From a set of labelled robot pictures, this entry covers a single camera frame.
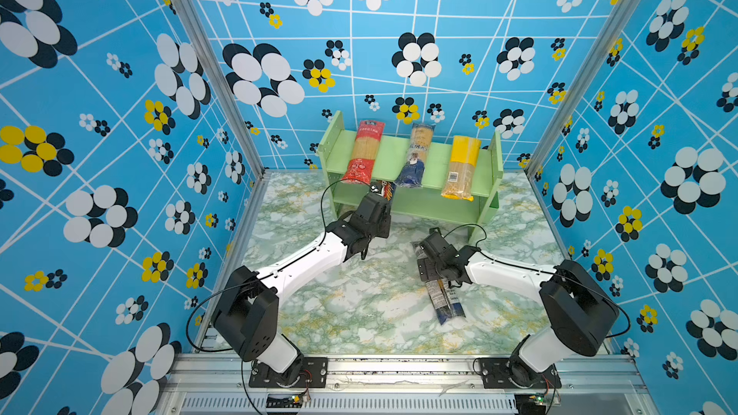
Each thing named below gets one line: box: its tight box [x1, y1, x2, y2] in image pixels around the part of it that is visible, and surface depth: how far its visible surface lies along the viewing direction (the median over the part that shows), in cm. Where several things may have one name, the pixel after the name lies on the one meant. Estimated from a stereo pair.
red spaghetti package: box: [341, 120, 386, 186], surface depth 88 cm
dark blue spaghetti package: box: [380, 180, 396, 202], surface depth 88 cm
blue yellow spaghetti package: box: [393, 122, 436, 188], surface depth 84 cm
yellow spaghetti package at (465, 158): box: [440, 135, 482, 201], surface depth 81 cm
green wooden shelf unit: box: [318, 110, 504, 242], surface depth 87 cm
